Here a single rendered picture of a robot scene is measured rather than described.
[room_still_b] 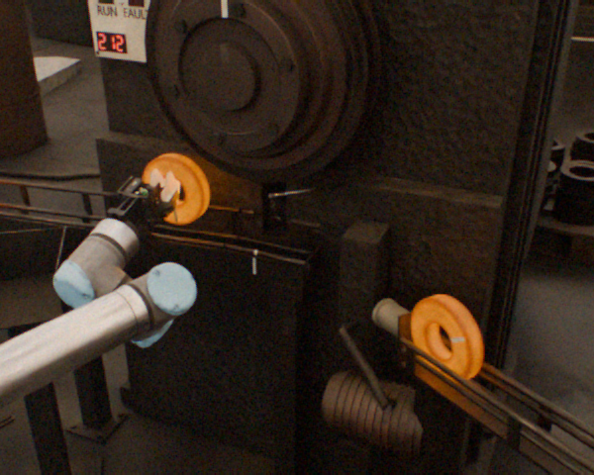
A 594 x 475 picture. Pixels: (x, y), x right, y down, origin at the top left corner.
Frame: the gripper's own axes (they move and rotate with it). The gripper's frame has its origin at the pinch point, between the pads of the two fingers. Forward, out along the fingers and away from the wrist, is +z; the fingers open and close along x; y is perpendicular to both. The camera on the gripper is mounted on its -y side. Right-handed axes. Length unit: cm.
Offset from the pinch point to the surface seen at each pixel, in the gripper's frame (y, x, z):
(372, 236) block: -4.4, -45.1, 0.2
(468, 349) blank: -5, -69, -21
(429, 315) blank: -6, -61, -15
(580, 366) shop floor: -105, -93, 61
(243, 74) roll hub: 30.0, -23.0, -1.6
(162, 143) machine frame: -0.7, 10.9, 12.4
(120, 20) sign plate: 25.6, 19.4, 20.4
